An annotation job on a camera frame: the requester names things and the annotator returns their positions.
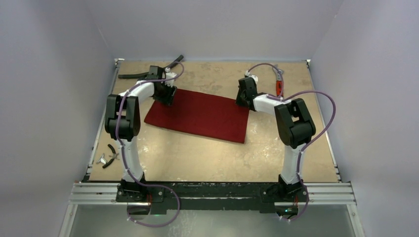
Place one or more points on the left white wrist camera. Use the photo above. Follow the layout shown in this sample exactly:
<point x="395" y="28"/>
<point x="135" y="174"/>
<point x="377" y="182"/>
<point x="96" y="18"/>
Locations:
<point x="170" y="77"/>

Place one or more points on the dark red cloth napkin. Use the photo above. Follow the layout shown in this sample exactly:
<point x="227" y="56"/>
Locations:
<point x="201" y="114"/>

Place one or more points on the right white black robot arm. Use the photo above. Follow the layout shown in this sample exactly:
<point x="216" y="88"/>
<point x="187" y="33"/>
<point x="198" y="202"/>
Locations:
<point x="294" y="123"/>

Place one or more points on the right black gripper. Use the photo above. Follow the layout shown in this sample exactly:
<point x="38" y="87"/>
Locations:
<point x="241" y="99"/>

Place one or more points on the adjustable wrench red handle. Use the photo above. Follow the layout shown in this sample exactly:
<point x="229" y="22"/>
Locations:
<point x="279" y="80"/>

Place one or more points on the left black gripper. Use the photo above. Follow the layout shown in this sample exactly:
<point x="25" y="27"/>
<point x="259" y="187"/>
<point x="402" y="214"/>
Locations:
<point x="167" y="99"/>

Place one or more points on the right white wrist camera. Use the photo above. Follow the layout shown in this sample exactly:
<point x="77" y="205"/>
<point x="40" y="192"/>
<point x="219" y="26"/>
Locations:
<point x="254" y="77"/>

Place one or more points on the aluminium rail frame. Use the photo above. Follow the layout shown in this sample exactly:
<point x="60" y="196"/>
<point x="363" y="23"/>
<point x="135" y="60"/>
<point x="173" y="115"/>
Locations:
<point x="321" y="194"/>

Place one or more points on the black foam tube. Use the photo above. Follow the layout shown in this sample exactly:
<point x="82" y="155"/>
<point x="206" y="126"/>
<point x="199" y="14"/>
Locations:
<point x="131" y="76"/>

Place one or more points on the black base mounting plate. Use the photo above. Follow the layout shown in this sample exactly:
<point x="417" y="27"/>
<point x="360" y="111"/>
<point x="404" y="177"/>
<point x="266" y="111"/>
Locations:
<point x="161" y="196"/>

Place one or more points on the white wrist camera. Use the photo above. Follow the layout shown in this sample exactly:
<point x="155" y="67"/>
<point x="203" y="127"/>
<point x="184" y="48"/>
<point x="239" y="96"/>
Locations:
<point x="254" y="77"/>
<point x="170" y="77"/>

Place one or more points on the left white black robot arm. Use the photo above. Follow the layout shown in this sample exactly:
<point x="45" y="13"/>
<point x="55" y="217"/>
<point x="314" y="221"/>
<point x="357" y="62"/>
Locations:
<point x="122" y="116"/>

